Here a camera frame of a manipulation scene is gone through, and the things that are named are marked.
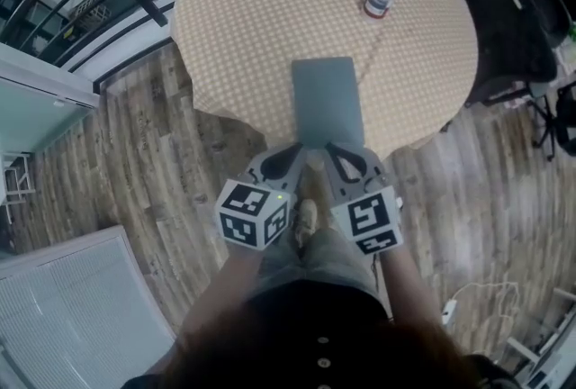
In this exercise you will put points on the black chair with dark jacket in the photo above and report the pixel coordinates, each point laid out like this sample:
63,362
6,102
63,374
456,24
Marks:
508,18

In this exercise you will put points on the grey-blue notebook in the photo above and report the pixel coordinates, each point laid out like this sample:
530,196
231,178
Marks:
327,103

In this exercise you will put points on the white metal frame furniture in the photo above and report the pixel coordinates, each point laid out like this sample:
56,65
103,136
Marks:
540,346

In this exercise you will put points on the beige checked tablecloth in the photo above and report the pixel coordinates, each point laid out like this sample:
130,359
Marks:
279,18

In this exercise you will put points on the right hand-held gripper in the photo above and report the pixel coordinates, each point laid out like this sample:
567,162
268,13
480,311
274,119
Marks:
369,216

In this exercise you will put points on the white framed glass panel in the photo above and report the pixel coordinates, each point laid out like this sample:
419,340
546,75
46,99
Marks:
36,103

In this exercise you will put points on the white metal stool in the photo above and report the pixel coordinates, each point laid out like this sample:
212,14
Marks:
15,180

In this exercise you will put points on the person's right forearm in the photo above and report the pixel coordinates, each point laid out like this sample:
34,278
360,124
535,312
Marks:
407,288

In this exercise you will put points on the black office chair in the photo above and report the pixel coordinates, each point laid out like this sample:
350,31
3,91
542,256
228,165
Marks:
558,117

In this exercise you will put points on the person's denim shorts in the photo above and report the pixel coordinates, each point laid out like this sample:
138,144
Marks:
324,261

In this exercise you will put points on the person's beige shoe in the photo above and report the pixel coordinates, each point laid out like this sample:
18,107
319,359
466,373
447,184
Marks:
306,218

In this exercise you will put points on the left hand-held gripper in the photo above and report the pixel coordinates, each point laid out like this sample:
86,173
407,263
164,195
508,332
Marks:
252,211

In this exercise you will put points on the person's left forearm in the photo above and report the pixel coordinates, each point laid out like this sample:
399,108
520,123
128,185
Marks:
225,288

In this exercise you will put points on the white ribbed cabinet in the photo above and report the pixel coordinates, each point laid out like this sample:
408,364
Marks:
67,315

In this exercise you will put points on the person's black buttoned shirt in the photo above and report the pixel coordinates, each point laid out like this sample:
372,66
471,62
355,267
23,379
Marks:
315,333

